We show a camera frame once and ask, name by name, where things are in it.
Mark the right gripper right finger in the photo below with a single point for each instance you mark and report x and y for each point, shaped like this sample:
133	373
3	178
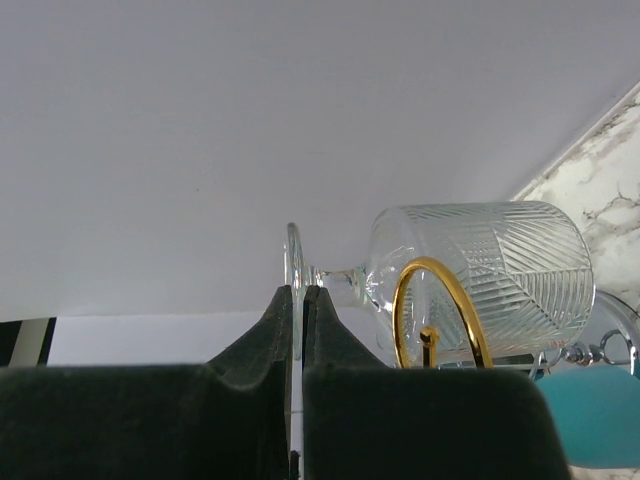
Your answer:
365	420

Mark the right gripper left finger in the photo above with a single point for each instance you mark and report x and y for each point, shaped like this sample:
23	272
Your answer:
226	418

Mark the clear ribbed wine glass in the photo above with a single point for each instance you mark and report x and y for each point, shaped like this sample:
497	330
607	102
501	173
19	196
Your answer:
524	265

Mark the blue wine glass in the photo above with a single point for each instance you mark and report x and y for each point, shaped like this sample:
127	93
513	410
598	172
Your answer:
596	415

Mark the gold wire glass rack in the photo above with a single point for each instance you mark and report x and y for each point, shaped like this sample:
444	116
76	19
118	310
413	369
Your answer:
443	306

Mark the silver wire glass rack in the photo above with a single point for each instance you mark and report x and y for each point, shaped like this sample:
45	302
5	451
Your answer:
600	345

